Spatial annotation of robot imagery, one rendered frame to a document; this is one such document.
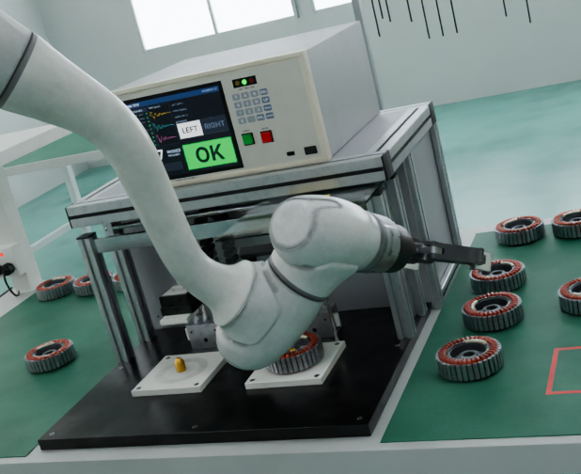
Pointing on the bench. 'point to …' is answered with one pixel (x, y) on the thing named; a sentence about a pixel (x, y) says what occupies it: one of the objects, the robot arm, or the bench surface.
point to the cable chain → (209, 238)
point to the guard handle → (255, 251)
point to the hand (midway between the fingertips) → (448, 260)
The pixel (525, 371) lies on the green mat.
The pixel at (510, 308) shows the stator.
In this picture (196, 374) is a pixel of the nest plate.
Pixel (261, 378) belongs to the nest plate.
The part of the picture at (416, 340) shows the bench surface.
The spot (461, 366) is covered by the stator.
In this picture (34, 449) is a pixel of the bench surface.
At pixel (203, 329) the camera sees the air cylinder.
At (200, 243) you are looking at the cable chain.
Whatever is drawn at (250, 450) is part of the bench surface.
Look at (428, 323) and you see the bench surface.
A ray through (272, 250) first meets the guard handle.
